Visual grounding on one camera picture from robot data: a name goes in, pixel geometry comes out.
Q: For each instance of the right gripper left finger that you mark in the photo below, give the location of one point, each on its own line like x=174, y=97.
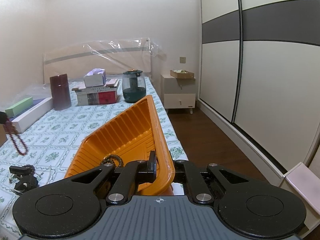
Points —
x=130, y=177

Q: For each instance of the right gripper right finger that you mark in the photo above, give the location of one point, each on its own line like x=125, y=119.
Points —
x=196, y=189

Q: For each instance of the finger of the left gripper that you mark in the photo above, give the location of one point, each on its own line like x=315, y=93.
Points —
x=3, y=118

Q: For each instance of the orange plastic tray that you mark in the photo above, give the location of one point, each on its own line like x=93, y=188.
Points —
x=131, y=135

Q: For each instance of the green rectangular box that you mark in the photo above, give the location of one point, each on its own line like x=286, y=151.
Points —
x=19, y=107

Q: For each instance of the long white box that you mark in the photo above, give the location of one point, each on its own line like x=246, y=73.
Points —
x=28, y=118

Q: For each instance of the brown cardboard box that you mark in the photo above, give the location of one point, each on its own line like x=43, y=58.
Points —
x=3, y=136

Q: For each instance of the flat blue box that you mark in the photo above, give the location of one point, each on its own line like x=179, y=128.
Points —
x=35, y=102

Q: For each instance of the black wristband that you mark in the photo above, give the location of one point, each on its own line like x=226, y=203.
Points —
x=21, y=170

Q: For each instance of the dark red cylinder tin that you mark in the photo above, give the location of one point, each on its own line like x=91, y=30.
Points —
x=59, y=87

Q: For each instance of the stack of books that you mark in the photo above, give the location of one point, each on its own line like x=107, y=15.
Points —
x=99, y=95

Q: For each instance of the dark green glass jar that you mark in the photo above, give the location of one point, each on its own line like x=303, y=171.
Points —
x=133, y=85

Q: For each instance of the white bedside cabinet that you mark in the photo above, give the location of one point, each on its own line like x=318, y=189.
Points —
x=178, y=93

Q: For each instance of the white tissue box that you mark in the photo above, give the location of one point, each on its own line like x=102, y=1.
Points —
x=95, y=77

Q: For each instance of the small cardboard tray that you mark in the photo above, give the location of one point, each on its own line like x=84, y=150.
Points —
x=182, y=74

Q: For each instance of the pink white stool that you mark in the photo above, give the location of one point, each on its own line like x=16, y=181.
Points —
x=301, y=181

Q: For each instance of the plastic wrapped headboard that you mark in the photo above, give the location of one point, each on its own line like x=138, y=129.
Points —
x=114, y=56

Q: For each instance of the white grey wardrobe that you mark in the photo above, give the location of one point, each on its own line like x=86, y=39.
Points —
x=259, y=78

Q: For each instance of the black strap wristwatch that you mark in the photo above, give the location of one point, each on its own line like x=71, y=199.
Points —
x=26, y=183

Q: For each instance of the wall switch plate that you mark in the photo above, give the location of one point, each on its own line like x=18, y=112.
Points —
x=182, y=60

